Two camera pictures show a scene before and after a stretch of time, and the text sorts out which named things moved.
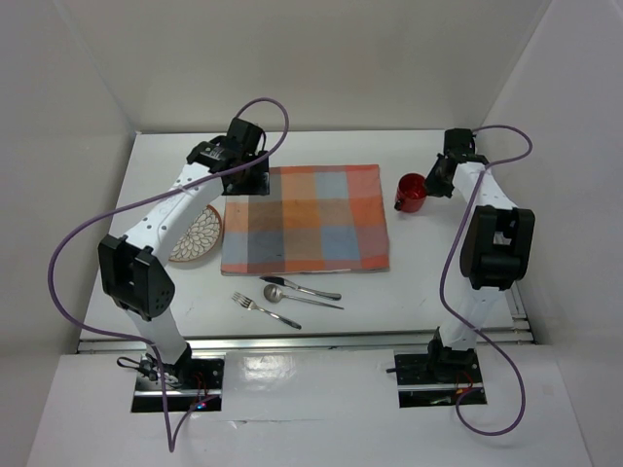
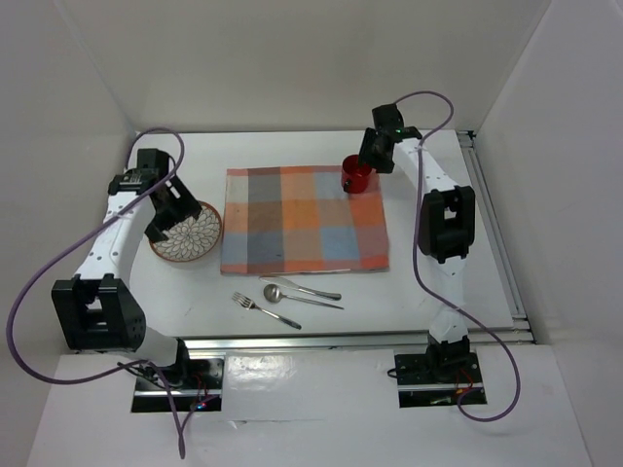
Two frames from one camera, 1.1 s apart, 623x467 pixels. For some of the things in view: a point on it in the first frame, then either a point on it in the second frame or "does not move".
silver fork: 252,305 does not move
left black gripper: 259,185 → 184,206
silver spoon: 274,294 does not move
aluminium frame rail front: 525,339 does not move
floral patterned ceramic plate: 201,237 does not move
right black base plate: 413,369 does not move
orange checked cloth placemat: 313,219 does not move
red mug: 411,193 → 354,178
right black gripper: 432,187 → 383,166
